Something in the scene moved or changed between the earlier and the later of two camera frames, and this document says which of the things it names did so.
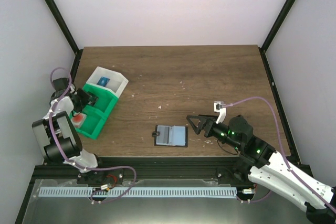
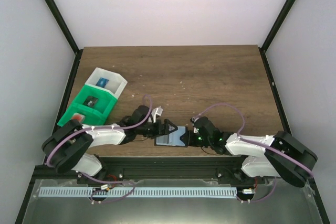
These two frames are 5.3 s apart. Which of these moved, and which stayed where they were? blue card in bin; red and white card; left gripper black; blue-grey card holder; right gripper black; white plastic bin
Moved: left gripper black; right gripper black
Stayed: blue card in bin; red and white card; white plastic bin; blue-grey card holder
